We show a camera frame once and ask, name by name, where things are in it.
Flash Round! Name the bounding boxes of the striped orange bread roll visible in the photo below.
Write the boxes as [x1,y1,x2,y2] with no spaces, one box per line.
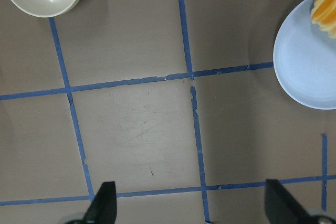
[311,0,335,39]

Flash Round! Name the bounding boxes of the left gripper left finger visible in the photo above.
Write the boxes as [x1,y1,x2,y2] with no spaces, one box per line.
[82,182,117,224]

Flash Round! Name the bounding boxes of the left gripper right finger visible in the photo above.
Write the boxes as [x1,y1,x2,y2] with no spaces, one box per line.
[265,179,315,224]

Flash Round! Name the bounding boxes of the blue plate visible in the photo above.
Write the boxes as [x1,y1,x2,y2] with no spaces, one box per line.
[273,0,335,110]

